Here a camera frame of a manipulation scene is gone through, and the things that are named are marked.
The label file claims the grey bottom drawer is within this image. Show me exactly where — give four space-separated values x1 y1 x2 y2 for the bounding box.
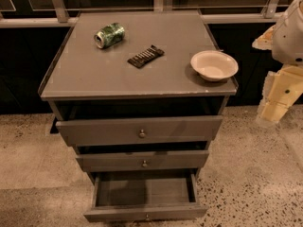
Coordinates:
84 169 207 222

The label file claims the grey drawer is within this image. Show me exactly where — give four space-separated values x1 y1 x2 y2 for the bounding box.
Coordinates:
76 150 209 172
84 169 207 222
56 115 223 146

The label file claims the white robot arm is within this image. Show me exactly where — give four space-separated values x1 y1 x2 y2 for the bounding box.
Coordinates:
252 0 303 123

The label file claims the grey top drawer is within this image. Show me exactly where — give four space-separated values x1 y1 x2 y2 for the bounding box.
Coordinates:
56 115 223 146

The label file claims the grey middle drawer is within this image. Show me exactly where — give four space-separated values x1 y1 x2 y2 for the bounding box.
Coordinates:
76 150 209 172

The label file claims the grey drawer cabinet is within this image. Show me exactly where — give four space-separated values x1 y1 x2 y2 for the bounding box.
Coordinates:
37 10 240 187

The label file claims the white paper bowl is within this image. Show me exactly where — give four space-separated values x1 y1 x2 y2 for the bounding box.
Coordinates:
190 50 239 81

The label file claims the black snack bar wrapper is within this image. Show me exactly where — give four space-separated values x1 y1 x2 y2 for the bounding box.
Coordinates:
128 45 165 69

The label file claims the green crushed soda can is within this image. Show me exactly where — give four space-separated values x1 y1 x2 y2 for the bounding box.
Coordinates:
94 23 125 49

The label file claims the metal railing frame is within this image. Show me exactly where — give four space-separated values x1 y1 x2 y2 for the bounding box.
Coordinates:
0 0 293 28

